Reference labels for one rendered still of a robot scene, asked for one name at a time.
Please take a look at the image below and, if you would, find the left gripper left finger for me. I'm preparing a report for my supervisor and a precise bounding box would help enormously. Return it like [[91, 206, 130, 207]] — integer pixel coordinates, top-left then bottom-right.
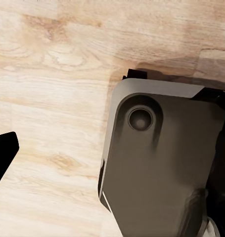
[[0, 131, 19, 180]]

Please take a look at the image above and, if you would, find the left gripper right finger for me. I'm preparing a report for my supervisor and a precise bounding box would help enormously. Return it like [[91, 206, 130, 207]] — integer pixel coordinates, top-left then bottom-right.
[[215, 131, 225, 162]]

